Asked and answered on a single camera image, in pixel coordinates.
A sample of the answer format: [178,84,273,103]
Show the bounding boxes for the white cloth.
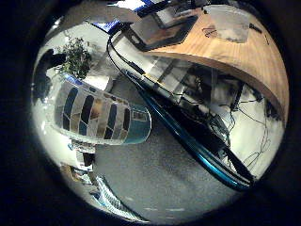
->
[90,175,149,223]

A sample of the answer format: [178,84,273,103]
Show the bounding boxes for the bushy plant in white pot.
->
[57,37,114,92]

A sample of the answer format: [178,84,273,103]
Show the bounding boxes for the wooden desk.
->
[145,6,290,126]

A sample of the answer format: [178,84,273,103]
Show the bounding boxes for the clear plastic container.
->
[203,4,251,44]

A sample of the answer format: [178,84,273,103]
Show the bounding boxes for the long black remote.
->
[248,23,263,34]

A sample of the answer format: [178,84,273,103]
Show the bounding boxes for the black cable along table edge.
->
[106,29,149,76]

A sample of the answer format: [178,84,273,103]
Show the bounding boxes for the teal metal table frame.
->
[125,70,256,192]

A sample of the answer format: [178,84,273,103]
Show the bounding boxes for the thin black floor cable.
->
[229,103,274,170]

